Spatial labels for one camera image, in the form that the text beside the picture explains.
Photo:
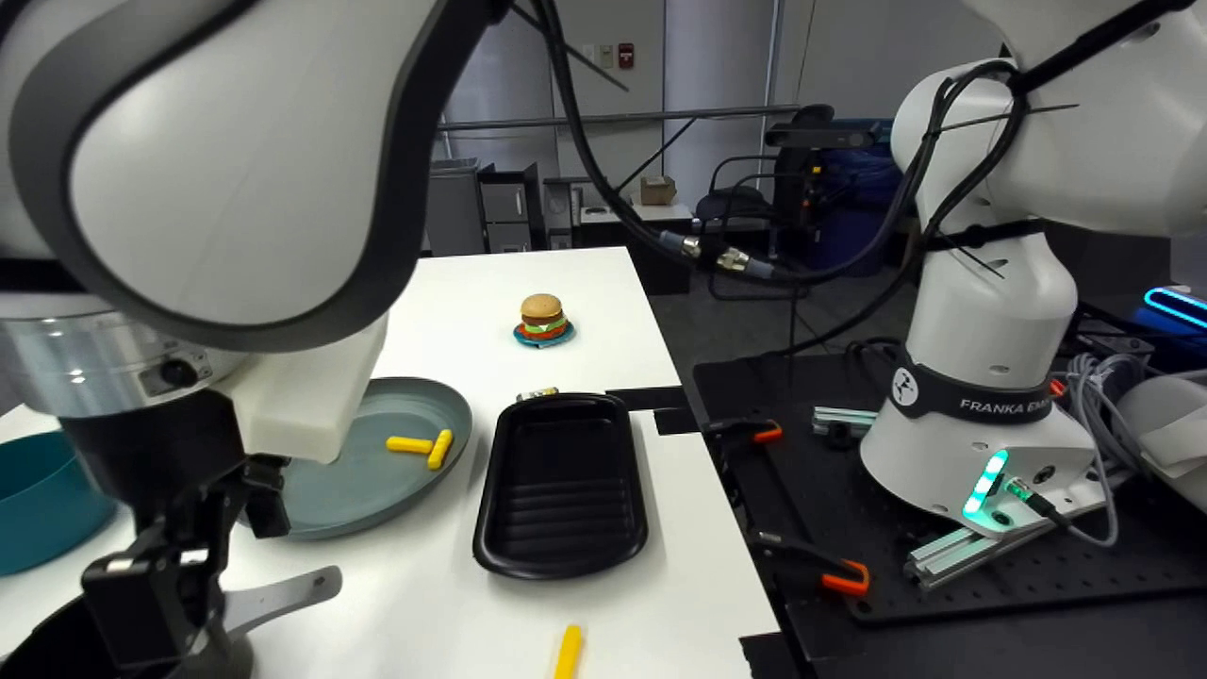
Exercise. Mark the black rectangular ribbed tray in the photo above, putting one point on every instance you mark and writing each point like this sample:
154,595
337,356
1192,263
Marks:
562,492

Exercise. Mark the aluminium extrusion bar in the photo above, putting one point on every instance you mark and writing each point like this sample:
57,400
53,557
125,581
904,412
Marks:
982,547

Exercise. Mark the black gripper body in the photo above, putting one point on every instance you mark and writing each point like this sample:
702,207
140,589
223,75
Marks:
154,466

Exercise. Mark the long black clamp plate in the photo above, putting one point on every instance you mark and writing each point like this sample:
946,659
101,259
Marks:
644,398

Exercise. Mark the blue black background equipment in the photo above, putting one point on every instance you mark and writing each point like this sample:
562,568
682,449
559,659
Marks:
843,189

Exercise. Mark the toy hamburger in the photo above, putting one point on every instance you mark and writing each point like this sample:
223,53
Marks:
544,314

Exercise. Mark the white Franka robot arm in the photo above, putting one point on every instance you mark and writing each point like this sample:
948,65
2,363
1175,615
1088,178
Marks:
252,151

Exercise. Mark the yellow toy fry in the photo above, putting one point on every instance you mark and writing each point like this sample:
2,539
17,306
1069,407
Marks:
438,449
572,656
408,446

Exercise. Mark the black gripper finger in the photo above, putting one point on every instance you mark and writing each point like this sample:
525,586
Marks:
210,589
125,604

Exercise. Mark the short black clamp plate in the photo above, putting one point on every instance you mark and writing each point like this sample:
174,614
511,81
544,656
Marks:
677,422

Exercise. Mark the small white toy can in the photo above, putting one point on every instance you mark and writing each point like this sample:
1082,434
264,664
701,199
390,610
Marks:
538,394

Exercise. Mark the gray round plate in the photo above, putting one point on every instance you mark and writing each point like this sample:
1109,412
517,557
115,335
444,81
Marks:
362,485

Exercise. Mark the small teal pan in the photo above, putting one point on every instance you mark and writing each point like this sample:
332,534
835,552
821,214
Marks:
49,502

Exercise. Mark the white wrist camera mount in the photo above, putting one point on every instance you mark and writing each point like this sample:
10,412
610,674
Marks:
313,398

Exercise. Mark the small blue plate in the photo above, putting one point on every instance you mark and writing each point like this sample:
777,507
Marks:
544,342

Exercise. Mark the black perforated base board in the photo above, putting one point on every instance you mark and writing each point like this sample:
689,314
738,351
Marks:
957,589

